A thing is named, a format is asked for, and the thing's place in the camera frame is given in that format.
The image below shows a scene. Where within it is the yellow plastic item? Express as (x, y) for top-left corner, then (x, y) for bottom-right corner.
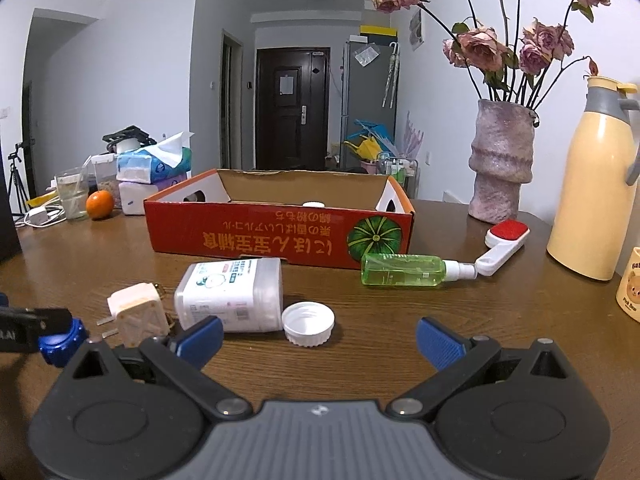
(350, 137), (382, 162)

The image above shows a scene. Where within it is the clear drinking glass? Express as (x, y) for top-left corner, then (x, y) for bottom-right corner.
(54, 167), (91, 221)

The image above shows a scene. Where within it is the yellow bear mug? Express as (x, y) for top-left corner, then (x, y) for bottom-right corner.
(615, 246), (640, 322)

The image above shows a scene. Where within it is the dark wooden entrance door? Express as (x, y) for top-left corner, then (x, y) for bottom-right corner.
(256, 46), (331, 171)

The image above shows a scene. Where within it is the metal trolley rack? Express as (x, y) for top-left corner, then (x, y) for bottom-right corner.
(377, 152), (418, 198)

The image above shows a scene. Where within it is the red and white lint brush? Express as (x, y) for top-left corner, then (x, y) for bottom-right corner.
(475, 219), (526, 277)

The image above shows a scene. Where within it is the beige power adapter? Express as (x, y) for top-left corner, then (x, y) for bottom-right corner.
(102, 282), (176, 351)

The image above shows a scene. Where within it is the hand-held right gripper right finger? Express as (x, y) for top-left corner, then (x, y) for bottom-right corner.
(387, 317), (576, 420)

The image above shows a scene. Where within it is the white tissue pack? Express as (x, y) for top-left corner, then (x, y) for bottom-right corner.
(118, 172), (191, 216)

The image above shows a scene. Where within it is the clear plastic container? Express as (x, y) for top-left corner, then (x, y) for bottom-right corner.
(90, 152), (121, 208)

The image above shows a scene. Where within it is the white charger with cable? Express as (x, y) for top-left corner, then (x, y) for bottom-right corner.
(25, 205), (66, 226)

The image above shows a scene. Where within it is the yellow packet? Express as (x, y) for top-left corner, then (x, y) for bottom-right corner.
(25, 190), (58, 209)

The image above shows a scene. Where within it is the yellow thermos jug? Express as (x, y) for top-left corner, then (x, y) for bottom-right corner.
(546, 76), (640, 281)

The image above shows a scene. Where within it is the large white screw cap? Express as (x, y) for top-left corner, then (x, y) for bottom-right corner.
(281, 301), (336, 348)

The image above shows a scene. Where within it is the black folded holder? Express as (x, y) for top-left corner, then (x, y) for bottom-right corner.
(102, 125), (157, 153)

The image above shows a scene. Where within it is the wall poster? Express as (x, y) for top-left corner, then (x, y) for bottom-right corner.
(409, 10), (425, 51)

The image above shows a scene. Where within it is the blue tissue pack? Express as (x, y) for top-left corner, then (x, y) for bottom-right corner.
(116, 131), (193, 184)

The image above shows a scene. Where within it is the orange fruit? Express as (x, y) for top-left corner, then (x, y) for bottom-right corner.
(86, 190), (114, 220)

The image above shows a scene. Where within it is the blue plastic item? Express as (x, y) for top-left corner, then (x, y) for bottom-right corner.
(347, 119), (396, 148)

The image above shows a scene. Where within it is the black paper bag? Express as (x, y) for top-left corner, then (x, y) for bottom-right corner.
(0, 155), (22, 264)

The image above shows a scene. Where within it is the blue bottle cap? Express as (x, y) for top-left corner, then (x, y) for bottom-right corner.
(39, 317), (90, 367)

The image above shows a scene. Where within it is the yellow and black box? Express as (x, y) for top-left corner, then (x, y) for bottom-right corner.
(360, 24), (398, 41)

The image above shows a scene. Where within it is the pink ceramic vase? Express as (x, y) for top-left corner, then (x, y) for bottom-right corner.
(468, 99), (541, 224)

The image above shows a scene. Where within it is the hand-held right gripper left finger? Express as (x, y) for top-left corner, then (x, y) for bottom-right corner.
(60, 315), (253, 422)

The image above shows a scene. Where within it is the bunch of dried pink roses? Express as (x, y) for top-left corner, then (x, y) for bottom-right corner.
(367, 0), (613, 108)

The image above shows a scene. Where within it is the green spray bottle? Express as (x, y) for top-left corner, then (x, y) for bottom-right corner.
(361, 254), (478, 289)

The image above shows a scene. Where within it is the black tripod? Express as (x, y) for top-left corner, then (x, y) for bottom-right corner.
(7, 142), (32, 221)

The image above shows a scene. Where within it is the large white pill bottle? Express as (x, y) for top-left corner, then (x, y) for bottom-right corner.
(174, 257), (285, 333)

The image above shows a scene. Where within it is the dark side door frame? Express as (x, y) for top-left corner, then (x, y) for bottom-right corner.
(220, 30), (246, 171)

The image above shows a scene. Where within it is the red cardboard box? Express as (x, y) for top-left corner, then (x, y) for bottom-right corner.
(143, 168), (416, 272)

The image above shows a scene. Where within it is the grey refrigerator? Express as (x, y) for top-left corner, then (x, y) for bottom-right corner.
(341, 40), (401, 161)

